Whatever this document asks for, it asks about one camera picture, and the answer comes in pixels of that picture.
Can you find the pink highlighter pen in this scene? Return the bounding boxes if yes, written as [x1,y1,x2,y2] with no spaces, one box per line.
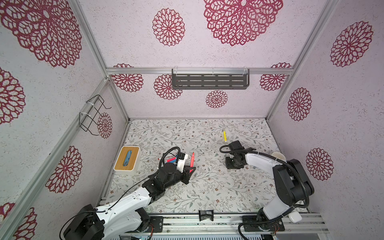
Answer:
[190,152,195,173]
[167,157,177,163]

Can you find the white small puck device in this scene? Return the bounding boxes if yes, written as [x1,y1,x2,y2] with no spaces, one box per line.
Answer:
[288,210,303,223]

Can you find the dark grey wall shelf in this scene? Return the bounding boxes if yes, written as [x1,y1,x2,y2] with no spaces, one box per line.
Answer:
[171,69,250,90]

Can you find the yellow highlighter pen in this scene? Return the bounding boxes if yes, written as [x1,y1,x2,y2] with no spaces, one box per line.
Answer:
[223,131,228,142]

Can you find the white ceramic mug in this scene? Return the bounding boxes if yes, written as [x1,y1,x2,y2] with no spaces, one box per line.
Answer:
[272,152,286,162]

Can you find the black wire wall rack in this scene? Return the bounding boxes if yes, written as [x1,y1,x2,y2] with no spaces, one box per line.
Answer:
[78,95,113,139]

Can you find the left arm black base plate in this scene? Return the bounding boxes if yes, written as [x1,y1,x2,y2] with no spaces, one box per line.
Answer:
[121,215,164,234]

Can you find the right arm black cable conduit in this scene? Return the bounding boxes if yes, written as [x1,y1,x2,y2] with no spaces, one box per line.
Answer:
[218,144,310,208]

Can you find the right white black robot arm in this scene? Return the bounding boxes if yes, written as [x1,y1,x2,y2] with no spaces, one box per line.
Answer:
[221,149,315,225]

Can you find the wooden lid tissue box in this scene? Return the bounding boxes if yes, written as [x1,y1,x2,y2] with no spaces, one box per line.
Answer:
[114,146,142,175]

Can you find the small black clip bracket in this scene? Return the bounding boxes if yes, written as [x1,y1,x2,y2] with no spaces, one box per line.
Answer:
[199,210,214,222]

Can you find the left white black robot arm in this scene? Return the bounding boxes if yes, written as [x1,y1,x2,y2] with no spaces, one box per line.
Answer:
[59,163,196,240]

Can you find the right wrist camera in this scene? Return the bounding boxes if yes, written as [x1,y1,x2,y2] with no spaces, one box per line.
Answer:
[229,140,245,151]

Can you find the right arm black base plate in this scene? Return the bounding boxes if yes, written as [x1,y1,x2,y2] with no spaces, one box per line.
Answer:
[242,216,286,232]

